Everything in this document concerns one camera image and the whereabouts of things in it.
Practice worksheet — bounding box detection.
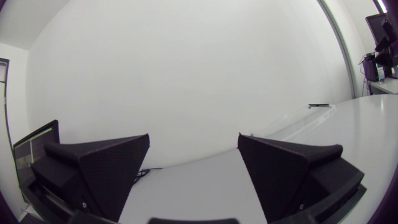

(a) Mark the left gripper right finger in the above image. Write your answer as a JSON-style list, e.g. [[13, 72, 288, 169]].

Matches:
[[237, 133, 365, 224]]

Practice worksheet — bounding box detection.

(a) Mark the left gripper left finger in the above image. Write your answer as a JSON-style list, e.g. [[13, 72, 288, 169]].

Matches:
[[30, 133, 151, 223]]

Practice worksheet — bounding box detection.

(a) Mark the dark screen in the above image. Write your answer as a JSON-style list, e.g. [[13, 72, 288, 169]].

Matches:
[[12, 119, 60, 188]]

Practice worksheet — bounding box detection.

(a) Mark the black cable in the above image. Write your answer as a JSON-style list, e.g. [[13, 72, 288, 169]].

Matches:
[[132, 167, 164, 185]]

